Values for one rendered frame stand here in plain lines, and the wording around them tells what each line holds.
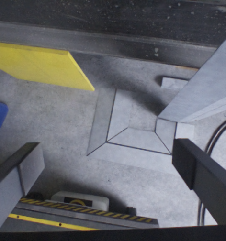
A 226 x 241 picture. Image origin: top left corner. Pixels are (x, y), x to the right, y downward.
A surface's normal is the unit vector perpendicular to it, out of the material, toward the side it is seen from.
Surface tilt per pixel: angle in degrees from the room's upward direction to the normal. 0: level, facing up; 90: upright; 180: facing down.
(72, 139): 0
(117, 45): 0
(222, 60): 90
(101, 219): 0
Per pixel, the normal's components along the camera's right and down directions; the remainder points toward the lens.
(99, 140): -0.29, -0.16
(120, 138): -0.09, -0.26
